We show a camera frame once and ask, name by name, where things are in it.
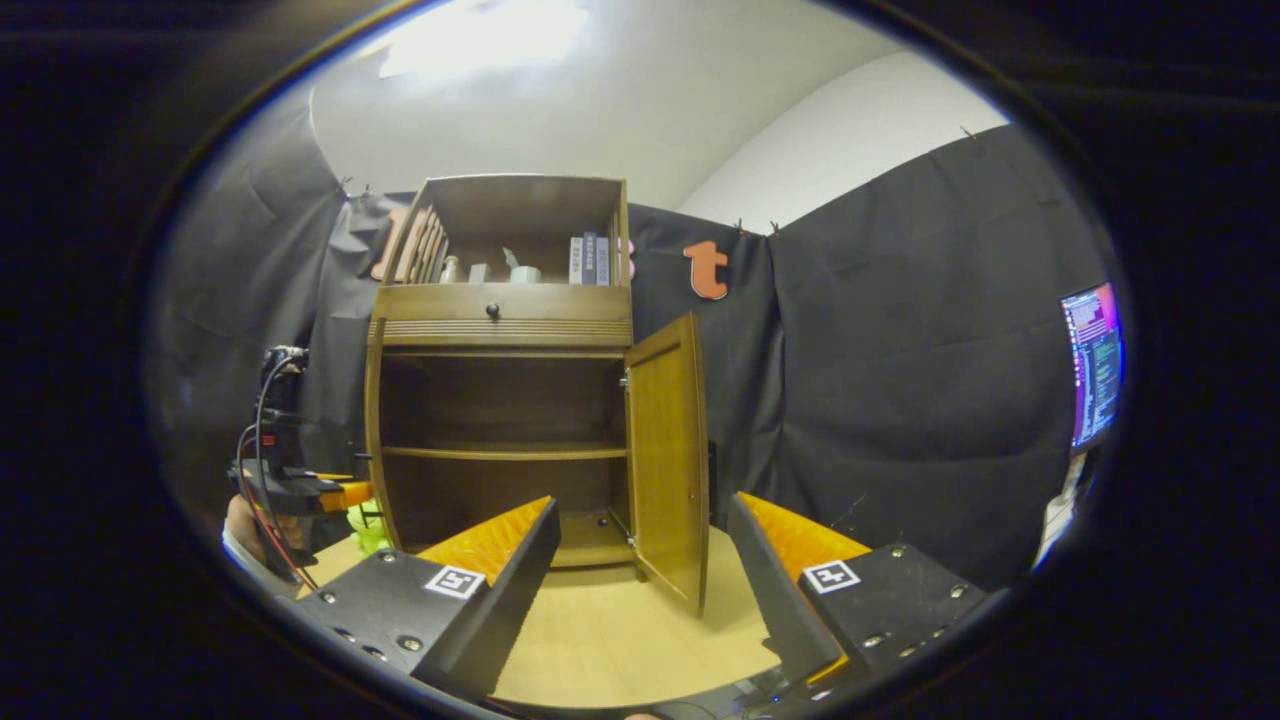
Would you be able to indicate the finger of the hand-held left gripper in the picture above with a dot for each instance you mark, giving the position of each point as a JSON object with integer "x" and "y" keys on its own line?
{"x": 355, "y": 496}
{"x": 325, "y": 476}

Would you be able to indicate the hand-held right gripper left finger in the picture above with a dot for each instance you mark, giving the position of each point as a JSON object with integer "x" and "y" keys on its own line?
{"x": 520, "y": 600}

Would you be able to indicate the computer monitor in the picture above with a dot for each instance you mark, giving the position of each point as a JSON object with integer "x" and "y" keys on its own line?
{"x": 1095, "y": 365}

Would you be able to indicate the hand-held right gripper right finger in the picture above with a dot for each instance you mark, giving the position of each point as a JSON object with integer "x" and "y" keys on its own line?
{"x": 770, "y": 600}

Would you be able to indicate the black backdrop cloth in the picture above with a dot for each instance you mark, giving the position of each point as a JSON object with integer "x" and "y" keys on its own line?
{"x": 900, "y": 400}

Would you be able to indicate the wooden shoe cabinet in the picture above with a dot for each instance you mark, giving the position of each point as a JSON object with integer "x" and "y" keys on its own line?
{"x": 500, "y": 400}

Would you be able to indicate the small glass bottle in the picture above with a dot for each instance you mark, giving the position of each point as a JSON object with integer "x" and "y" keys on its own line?
{"x": 450, "y": 271}

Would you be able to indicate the wooden cabinet door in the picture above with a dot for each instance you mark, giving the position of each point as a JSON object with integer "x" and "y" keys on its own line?
{"x": 373, "y": 430}
{"x": 665, "y": 450}

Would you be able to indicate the green toy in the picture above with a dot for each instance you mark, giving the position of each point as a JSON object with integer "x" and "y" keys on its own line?
{"x": 368, "y": 530}

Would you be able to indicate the white cup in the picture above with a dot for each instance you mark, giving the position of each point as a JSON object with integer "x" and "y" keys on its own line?
{"x": 524, "y": 274}

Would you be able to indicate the white object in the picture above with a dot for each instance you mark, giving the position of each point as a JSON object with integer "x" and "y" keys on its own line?
{"x": 1060, "y": 515}

